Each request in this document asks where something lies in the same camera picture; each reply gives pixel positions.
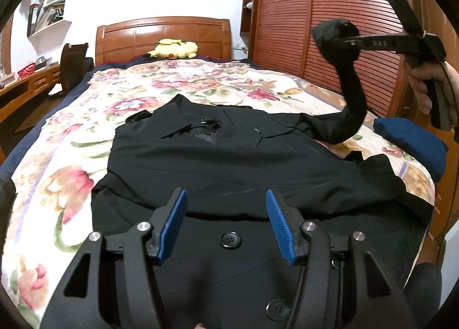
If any person's right hand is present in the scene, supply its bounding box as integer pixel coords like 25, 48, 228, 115
404, 61, 458, 126

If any floral bed blanket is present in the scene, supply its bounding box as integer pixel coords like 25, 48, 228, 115
1, 58, 433, 328

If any dark blue pillow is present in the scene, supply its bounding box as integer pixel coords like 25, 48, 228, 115
373, 117, 449, 183

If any dark wooden chair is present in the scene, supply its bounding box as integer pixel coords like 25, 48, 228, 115
48, 43, 94, 100

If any yellow plush toy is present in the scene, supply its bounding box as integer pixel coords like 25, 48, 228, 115
145, 38, 199, 59

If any wooden desk cabinet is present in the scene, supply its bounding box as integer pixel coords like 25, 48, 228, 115
1, 62, 63, 162

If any black button coat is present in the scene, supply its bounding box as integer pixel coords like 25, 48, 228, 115
90, 18, 437, 329

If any red basket on desk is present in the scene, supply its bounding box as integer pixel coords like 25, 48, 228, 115
17, 62, 36, 79

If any wooden bed headboard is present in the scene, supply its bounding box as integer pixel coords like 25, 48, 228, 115
95, 16, 233, 66

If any brown louvered wardrobe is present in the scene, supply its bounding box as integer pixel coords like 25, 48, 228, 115
240, 0, 458, 244

